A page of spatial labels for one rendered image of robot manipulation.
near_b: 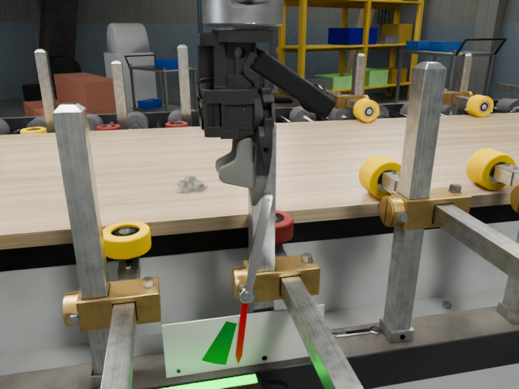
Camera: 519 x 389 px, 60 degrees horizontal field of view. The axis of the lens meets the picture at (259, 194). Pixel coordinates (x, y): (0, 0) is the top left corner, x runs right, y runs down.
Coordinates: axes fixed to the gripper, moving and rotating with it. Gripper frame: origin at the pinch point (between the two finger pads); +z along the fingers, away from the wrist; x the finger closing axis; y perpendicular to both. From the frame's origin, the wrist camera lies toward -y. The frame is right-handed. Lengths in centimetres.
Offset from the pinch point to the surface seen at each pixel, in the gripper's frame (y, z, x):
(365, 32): -309, -17, -638
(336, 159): -32, 12, -53
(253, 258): 0.3, 10.3, -1.8
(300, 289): -6.8, 16.0, -1.5
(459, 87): -111, 2, -115
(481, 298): -60, 39, -25
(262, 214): -0.3, 2.7, 0.3
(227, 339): 3.8, 26.1, -5.2
